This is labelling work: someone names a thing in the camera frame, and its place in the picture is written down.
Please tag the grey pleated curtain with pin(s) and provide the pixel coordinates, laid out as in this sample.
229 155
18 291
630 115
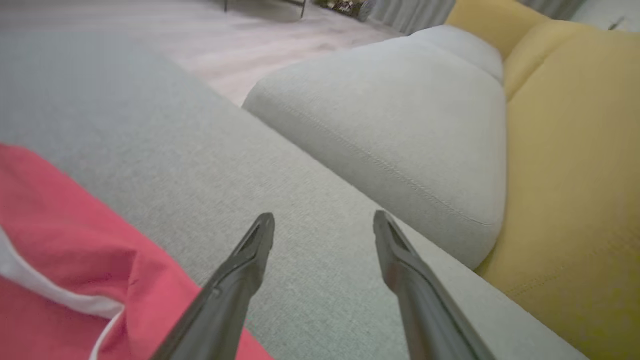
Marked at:
410 12

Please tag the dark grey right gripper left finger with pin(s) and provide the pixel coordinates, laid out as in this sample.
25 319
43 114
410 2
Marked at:
220 310

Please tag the grey metal-legged coffee table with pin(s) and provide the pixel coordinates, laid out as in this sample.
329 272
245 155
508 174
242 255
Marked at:
265 6

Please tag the red Bulls basketball jersey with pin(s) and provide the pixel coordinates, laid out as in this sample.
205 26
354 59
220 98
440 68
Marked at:
75 235

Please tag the large yellow sofa back cushion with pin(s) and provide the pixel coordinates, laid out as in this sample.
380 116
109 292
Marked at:
575 175

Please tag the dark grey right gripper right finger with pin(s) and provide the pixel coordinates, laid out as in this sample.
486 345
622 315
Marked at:
430 315

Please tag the small grey sofa seat cushion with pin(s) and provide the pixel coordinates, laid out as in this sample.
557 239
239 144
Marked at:
465 47

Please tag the large grey sofa seat cushion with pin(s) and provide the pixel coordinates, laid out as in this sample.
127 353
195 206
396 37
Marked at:
400 125

